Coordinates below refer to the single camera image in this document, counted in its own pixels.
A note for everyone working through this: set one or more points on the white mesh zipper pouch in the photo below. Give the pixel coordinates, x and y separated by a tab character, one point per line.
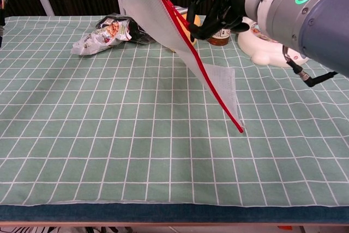
152	17

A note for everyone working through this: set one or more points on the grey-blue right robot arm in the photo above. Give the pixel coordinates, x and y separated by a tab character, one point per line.
313	23

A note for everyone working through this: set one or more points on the black snack packet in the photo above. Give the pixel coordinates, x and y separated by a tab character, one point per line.
139	35

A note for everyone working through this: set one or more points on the silver peanut snack bag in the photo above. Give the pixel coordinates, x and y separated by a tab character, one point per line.
92	40

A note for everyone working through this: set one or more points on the yellow plush toy striped hat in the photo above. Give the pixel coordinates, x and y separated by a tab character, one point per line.
197	20

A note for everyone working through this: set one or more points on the brown tea bottle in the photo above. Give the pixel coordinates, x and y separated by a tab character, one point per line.
219	39

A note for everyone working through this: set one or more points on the white seal fishing toy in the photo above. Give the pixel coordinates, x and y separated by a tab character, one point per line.
261	50

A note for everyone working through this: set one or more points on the green checked tablecloth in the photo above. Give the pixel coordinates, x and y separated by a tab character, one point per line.
81	121

